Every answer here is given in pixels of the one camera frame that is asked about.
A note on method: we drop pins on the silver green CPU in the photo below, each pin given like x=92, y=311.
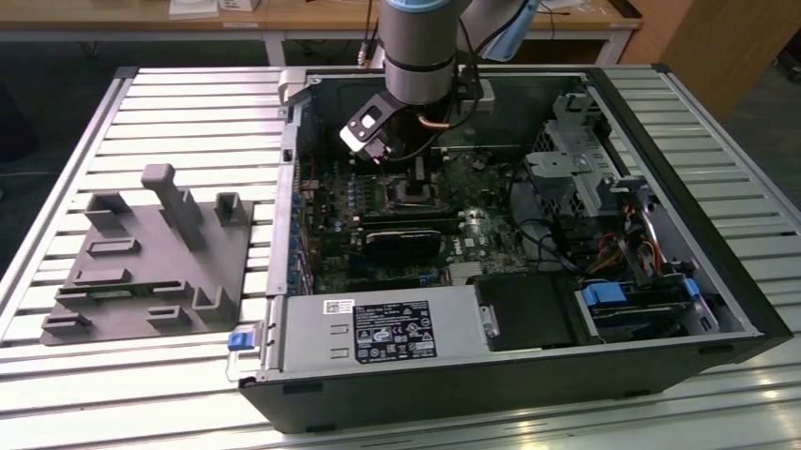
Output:
x=403, y=194

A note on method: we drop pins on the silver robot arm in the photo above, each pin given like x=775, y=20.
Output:
x=415, y=56

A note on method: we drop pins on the CPU socket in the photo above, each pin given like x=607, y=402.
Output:
x=393, y=199

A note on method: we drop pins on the black RAM slot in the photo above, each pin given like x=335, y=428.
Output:
x=405, y=225
x=405, y=216

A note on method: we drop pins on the green motherboard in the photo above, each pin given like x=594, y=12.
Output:
x=494, y=220

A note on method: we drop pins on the black graphics card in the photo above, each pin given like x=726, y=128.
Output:
x=400, y=246

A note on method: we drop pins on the grey metal drive cage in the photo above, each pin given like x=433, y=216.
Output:
x=563, y=164

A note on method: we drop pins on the silver chipset heatsink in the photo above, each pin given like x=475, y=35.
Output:
x=467, y=269

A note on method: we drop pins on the small white box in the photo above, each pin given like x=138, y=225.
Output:
x=240, y=4

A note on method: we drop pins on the large white box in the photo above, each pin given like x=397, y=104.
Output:
x=193, y=9

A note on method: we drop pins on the black plastic shroud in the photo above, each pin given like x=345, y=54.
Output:
x=531, y=309

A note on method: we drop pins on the blue disk carrier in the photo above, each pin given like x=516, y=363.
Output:
x=603, y=295

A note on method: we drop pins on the grey power supply unit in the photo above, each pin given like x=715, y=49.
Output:
x=312, y=337

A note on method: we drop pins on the grey parts rack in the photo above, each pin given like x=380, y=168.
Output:
x=156, y=262

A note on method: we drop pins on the wooden cabinet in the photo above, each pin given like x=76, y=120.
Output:
x=719, y=47

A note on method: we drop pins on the blue case latch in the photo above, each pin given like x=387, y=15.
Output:
x=243, y=340

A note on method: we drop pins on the wooden desk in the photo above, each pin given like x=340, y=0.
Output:
x=93, y=19

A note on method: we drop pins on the green RAM stick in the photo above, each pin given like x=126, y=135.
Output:
x=140, y=291

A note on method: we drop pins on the black PC case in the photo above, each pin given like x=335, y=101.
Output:
x=437, y=398

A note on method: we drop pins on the black chair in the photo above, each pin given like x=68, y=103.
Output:
x=12, y=126

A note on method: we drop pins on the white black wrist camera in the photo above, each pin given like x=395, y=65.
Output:
x=368, y=122

